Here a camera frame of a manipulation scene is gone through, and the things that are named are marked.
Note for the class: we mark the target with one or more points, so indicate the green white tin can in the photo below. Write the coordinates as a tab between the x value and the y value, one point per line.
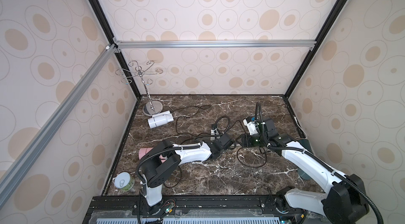
124	181

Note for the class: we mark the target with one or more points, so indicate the green blow dryer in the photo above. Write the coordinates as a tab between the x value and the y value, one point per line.
306	144

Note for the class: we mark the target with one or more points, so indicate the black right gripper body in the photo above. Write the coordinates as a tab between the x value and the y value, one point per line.
250	140

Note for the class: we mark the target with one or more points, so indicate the pink blow dryer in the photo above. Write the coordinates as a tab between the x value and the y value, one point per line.
144	153

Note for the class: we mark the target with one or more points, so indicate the white power strip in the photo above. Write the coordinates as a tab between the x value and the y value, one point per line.
215	132

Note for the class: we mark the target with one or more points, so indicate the chrome cup rack stand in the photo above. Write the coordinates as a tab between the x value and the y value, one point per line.
152	107

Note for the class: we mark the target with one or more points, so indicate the teal ceramic cup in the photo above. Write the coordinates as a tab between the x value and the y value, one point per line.
303	175

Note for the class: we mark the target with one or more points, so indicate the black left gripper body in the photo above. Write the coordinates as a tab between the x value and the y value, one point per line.
220	152

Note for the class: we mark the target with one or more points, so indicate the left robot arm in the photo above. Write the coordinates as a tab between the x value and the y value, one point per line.
157	165

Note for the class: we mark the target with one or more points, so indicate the white blow dryer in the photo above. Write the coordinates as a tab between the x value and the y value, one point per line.
160	119

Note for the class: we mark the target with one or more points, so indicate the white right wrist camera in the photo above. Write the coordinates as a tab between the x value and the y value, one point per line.
251	125

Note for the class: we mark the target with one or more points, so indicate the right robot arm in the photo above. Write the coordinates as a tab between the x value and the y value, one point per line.
343	199

